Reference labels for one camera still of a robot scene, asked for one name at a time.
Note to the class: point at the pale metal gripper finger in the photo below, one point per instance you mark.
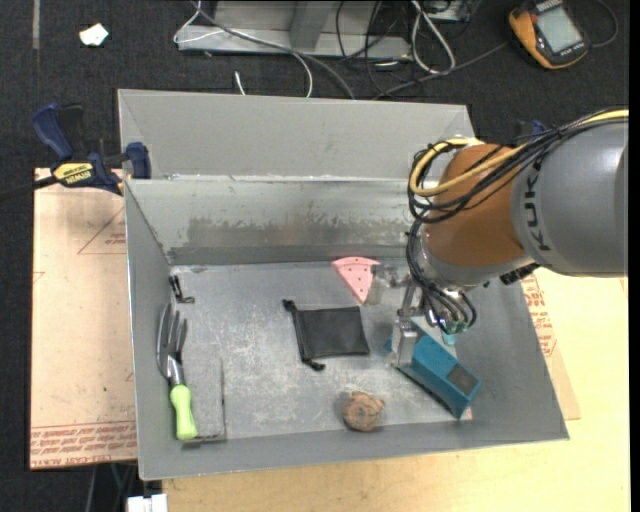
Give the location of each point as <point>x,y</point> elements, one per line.
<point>404,347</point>

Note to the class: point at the teal box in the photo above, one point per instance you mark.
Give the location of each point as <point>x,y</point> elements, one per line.
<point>440,372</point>

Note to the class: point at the pink dotted wedge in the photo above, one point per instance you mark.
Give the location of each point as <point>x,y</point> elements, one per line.
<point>356,275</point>

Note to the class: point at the brown spiral shell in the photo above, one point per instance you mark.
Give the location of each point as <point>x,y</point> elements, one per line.
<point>361,411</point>

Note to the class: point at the grey metal bin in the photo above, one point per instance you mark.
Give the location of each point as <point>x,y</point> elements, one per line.
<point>260,320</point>

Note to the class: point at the grey flat block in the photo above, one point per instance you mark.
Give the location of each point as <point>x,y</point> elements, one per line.
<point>207,400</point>

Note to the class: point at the small black clip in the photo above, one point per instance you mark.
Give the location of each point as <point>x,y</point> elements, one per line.
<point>176,288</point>

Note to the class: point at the brown cardboard board red print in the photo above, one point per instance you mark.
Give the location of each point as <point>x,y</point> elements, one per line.
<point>75,325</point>

